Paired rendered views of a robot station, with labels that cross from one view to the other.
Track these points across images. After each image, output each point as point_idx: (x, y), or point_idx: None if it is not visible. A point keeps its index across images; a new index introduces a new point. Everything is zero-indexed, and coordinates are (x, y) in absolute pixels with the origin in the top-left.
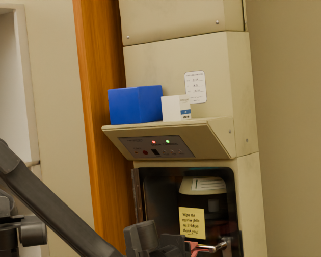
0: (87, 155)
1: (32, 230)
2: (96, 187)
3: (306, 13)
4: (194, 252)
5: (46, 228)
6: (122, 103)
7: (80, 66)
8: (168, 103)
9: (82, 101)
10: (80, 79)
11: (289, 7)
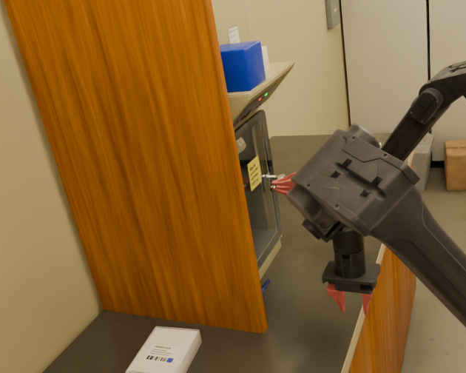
0: (229, 141)
1: None
2: (240, 175)
3: None
4: (280, 186)
5: None
6: (254, 62)
7: (210, 24)
8: (264, 55)
9: (217, 72)
10: (211, 44)
11: None
